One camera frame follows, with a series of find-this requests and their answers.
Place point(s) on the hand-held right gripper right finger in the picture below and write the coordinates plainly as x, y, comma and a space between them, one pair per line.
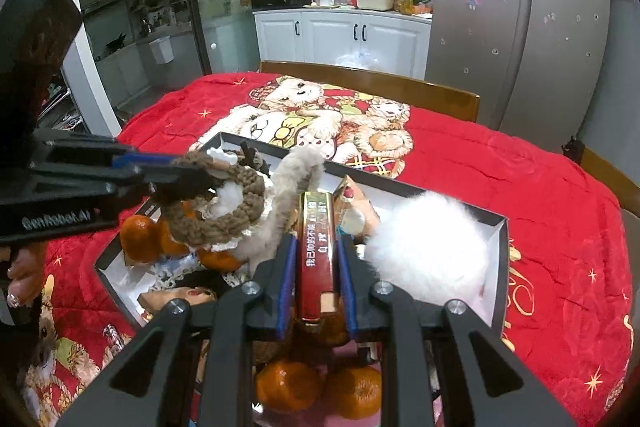
348, 292

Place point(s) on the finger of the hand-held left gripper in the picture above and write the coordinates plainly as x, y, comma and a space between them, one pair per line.
150, 161
127, 193

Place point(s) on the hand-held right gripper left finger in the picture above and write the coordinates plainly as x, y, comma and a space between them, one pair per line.
285, 292

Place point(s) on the red and gold bar box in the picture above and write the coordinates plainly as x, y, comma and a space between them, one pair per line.
320, 257

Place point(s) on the cardboard box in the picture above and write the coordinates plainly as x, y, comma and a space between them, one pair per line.
440, 202

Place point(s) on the person's left hand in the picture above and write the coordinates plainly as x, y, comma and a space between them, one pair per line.
27, 277

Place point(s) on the orange mandarin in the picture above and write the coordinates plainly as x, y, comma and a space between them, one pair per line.
220, 259
354, 392
141, 239
174, 237
287, 387

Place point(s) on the printed snack packet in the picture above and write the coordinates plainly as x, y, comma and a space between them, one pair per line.
352, 202

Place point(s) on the white fluffy pompom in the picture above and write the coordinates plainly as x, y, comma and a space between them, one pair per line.
430, 247

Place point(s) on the lace doll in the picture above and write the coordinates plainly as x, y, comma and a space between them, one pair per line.
185, 294

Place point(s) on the grey fuzzy strip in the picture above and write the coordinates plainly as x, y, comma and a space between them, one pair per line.
287, 187

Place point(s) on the white trash bin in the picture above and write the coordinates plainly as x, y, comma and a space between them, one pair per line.
161, 49

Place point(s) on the red printed blanket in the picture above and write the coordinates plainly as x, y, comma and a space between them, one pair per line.
500, 167

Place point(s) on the white kitchen cabinet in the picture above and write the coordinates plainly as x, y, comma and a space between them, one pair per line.
325, 37

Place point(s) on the white plastic bag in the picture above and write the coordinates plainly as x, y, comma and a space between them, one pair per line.
357, 59

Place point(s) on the white cup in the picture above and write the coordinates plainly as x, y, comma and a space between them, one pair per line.
322, 0

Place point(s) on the beige plastic basin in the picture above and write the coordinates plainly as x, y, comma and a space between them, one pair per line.
375, 1

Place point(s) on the silver refrigerator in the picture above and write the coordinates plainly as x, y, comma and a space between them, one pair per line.
520, 32

